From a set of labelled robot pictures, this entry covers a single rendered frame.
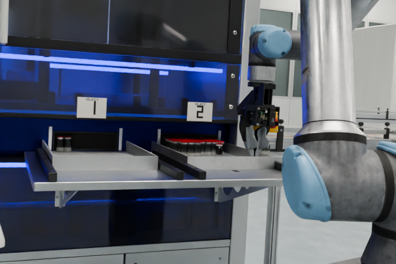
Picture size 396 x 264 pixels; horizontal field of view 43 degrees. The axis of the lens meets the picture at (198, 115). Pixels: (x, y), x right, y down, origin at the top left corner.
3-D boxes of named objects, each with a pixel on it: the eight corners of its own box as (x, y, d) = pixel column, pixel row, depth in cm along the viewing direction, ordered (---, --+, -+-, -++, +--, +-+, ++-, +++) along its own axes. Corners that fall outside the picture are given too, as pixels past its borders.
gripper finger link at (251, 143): (251, 161, 135) (253, 126, 134) (241, 158, 140) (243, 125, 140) (261, 161, 136) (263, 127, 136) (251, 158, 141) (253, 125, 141)
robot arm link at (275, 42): (307, 27, 123) (294, 32, 133) (262, 24, 121) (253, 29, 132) (306, 59, 123) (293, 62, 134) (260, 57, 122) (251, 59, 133)
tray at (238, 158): (151, 152, 164) (151, 141, 164) (224, 152, 173) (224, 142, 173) (187, 170, 132) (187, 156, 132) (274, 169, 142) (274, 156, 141)
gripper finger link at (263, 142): (261, 161, 136) (264, 127, 136) (251, 158, 142) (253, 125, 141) (271, 161, 137) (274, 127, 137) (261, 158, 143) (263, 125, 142)
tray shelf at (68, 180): (23, 157, 150) (23, 151, 149) (237, 158, 175) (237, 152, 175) (33, 191, 105) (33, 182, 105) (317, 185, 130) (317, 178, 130)
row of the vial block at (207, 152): (170, 154, 159) (170, 139, 158) (221, 154, 165) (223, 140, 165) (171, 155, 156) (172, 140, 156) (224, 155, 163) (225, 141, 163)
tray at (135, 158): (41, 151, 151) (42, 139, 151) (126, 151, 161) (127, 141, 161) (52, 170, 120) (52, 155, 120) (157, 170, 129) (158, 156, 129)
